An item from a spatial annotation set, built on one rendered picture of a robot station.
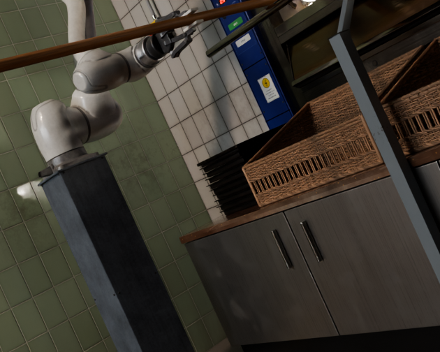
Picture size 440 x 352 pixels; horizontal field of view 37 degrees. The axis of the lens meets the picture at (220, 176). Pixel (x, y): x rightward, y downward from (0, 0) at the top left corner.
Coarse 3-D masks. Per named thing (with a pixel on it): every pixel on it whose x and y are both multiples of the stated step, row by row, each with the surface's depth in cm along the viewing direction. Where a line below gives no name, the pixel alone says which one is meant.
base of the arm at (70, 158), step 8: (72, 152) 248; (80, 152) 250; (96, 152) 253; (56, 160) 248; (64, 160) 247; (72, 160) 247; (80, 160) 249; (48, 168) 248; (56, 168) 245; (40, 176) 248; (48, 176) 253
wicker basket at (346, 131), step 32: (384, 64) 229; (320, 96) 253; (352, 96) 241; (288, 128) 247; (320, 128) 254; (352, 128) 191; (256, 160) 233; (288, 160) 213; (320, 160) 204; (352, 160) 195; (256, 192) 229; (288, 192) 217
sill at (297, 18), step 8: (320, 0) 244; (328, 0) 241; (304, 8) 250; (312, 8) 247; (320, 8) 245; (296, 16) 254; (304, 16) 251; (280, 24) 261; (288, 24) 258; (296, 24) 255; (280, 32) 262
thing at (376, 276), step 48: (336, 192) 196; (384, 192) 184; (432, 192) 173; (192, 240) 256; (240, 240) 236; (288, 240) 218; (336, 240) 203; (384, 240) 190; (240, 288) 245; (288, 288) 226; (336, 288) 210; (384, 288) 196; (432, 288) 183; (240, 336) 255; (288, 336) 235; (336, 336) 224; (384, 336) 208; (432, 336) 194
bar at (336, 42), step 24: (288, 0) 207; (216, 48) 237; (336, 48) 173; (360, 72) 171; (360, 96) 172; (384, 120) 172; (384, 144) 172; (408, 168) 173; (408, 192) 172; (432, 240) 171; (432, 264) 174
